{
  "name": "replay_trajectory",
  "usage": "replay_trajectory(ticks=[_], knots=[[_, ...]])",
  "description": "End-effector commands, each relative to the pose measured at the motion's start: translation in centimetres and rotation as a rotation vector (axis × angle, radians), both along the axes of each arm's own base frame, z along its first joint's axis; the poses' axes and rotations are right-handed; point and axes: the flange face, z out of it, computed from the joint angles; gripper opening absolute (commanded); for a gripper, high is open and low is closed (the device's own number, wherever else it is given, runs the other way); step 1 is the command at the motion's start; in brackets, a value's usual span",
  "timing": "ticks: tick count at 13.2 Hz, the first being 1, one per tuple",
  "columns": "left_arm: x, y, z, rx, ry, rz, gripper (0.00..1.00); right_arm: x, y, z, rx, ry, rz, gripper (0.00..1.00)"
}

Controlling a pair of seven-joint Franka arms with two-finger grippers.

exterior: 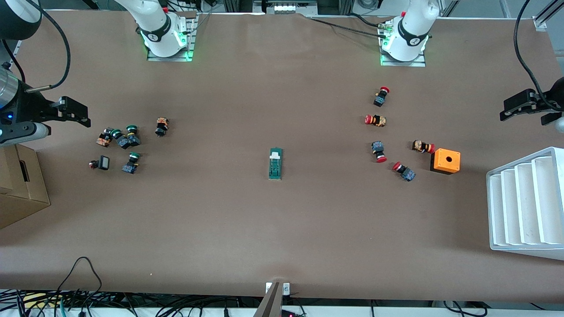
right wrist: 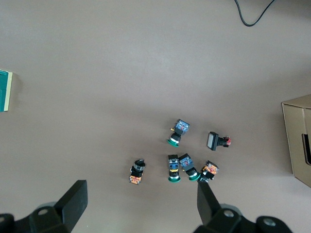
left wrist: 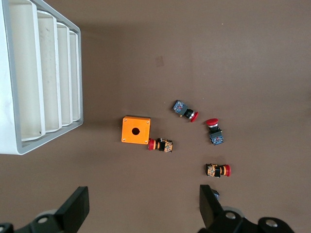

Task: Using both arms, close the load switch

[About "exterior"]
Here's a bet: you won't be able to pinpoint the brown cardboard box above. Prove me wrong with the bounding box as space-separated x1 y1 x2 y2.
0 143 51 230

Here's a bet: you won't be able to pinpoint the white slotted rack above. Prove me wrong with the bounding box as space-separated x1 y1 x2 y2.
486 147 564 262

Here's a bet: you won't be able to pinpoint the orange box with hole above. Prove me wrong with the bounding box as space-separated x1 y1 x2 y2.
430 148 461 176

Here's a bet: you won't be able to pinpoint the red button blue base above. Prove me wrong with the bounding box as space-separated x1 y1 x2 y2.
371 141 388 164
392 161 416 182

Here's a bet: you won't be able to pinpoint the red mushroom button black base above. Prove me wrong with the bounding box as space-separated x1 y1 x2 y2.
373 86 390 108

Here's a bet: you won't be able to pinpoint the yellow flat item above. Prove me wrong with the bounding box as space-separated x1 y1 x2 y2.
23 294 59 310

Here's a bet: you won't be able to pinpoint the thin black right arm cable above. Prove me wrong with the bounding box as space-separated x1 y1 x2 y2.
0 40 26 83

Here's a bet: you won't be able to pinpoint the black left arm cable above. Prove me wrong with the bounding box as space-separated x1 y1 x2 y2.
514 0 564 111

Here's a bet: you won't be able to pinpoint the black square switch red tip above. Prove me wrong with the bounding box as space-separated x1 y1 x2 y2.
88 155 111 171

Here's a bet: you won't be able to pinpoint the aluminium frame rail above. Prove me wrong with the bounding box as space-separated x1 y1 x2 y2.
532 0 564 30
9 39 23 66

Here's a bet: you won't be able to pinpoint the aluminium arm base plate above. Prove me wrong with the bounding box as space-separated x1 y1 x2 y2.
146 12 195 63
379 44 427 68

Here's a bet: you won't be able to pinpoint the black looped cable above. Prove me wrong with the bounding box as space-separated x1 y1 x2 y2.
56 256 103 304

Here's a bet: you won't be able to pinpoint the black cable on table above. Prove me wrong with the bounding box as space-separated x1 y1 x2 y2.
306 14 391 36

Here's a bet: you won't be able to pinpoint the black cable tangle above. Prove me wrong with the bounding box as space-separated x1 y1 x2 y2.
0 288 265 317

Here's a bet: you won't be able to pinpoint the black cables below table edge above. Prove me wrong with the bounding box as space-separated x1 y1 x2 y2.
442 300 547 317

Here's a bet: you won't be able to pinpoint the grey camera stand pole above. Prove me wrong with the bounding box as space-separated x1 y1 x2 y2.
253 282 284 317

